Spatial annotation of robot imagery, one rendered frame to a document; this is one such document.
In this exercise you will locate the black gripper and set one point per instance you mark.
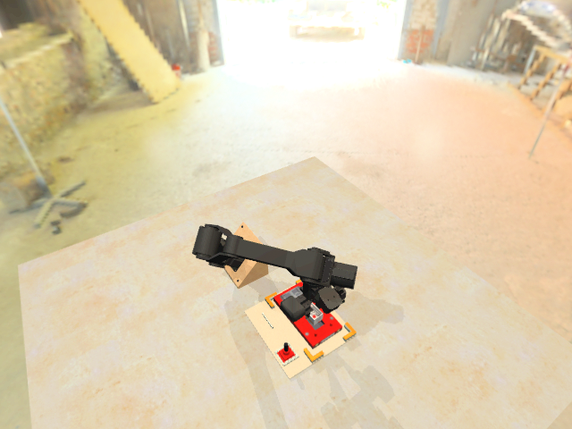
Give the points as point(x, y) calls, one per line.
point(296, 308)

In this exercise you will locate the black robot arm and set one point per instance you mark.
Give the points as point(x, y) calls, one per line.
point(309, 265)

